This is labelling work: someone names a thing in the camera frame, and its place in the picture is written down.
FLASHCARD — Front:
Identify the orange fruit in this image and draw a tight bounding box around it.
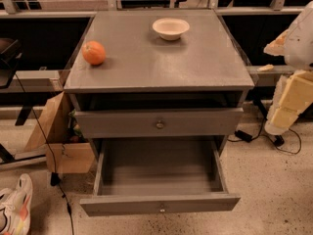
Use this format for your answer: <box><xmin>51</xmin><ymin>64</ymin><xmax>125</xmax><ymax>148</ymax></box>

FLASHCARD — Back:
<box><xmin>81</xmin><ymin>41</ymin><xmax>106</xmax><ymax>66</ymax></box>

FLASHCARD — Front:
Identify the black power adapter with cable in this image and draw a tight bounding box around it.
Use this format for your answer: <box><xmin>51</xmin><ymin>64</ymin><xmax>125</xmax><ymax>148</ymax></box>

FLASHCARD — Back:
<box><xmin>228</xmin><ymin>119</ymin><xmax>302</xmax><ymax>156</ymax></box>

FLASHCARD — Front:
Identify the black floor cable left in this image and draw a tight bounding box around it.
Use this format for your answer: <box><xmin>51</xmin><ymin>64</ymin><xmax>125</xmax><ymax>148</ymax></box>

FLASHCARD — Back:
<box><xmin>13</xmin><ymin>71</ymin><xmax>75</xmax><ymax>235</ymax></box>

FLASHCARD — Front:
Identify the white paper bowl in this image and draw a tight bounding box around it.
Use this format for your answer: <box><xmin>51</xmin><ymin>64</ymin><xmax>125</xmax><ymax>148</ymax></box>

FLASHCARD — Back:
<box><xmin>153</xmin><ymin>18</ymin><xmax>190</xmax><ymax>41</ymax></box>

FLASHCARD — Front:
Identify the white and orange sneaker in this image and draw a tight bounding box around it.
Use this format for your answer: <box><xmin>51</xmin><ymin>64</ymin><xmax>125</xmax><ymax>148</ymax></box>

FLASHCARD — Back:
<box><xmin>0</xmin><ymin>173</ymin><xmax>33</xmax><ymax>235</ymax></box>

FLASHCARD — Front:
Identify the grey wooden drawer cabinet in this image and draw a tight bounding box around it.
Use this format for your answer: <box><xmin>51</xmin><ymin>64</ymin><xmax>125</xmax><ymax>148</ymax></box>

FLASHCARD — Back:
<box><xmin>65</xmin><ymin>10</ymin><xmax>254</xmax><ymax>155</ymax></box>

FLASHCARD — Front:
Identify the small yellow foam piece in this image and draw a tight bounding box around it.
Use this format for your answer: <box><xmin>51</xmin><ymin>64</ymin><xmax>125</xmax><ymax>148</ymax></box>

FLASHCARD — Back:
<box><xmin>257</xmin><ymin>64</ymin><xmax>274</xmax><ymax>72</ymax></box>

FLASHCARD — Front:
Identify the brown cardboard box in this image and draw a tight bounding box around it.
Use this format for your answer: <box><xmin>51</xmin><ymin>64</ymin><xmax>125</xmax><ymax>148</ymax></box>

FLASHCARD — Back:
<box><xmin>24</xmin><ymin>92</ymin><xmax>95</xmax><ymax>174</ymax></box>

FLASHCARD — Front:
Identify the black chair left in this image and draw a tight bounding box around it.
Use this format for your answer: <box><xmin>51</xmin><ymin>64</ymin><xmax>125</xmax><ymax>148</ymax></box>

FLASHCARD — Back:
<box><xmin>0</xmin><ymin>38</ymin><xmax>22</xmax><ymax>89</ymax></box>

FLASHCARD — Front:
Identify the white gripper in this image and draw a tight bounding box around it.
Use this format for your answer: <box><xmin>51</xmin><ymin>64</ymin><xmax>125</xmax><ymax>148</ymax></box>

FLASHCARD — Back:
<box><xmin>263</xmin><ymin>29</ymin><xmax>313</xmax><ymax>136</ymax></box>

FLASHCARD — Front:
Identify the grey drawer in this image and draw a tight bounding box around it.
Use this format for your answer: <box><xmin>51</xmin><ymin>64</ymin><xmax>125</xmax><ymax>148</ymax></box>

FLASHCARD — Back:
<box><xmin>75</xmin><ymin>93</ymin><xmax>243</xmax><ymax>138</ymax></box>
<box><xmin>80</xmin><ymin>137</ymin><xmax>240</xmax><ymax>216</ymax></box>

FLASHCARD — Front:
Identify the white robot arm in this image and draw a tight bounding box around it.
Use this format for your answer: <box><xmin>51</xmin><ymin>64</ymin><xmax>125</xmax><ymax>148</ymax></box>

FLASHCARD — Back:
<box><xmin>264</xmin><ymin>2</ymin><xmax>313</xmax><ymax>135</ymax></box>

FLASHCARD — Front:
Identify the grey top drawer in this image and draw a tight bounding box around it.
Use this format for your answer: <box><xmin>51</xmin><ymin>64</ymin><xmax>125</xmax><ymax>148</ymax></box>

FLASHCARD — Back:
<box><xmin>75</xmin><ymin>93</ymin><xmax>243</xmax><ymax>138</ymax></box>

